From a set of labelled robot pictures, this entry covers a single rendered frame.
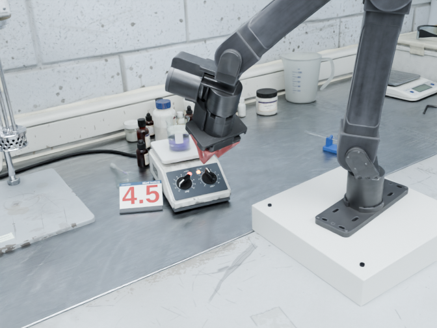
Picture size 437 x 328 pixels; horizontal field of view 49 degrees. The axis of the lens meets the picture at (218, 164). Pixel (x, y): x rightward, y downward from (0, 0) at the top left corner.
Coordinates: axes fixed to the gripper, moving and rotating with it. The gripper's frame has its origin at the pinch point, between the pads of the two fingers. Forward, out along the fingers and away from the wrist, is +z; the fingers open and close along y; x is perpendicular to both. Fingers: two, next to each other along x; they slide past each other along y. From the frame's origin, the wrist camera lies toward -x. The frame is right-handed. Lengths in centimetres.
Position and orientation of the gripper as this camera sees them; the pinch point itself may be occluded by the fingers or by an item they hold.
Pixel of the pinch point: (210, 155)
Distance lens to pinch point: 96.1
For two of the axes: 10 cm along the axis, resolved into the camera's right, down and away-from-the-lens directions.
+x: 5.4, 7.2, -4.4
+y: -8.3, 3.6, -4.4
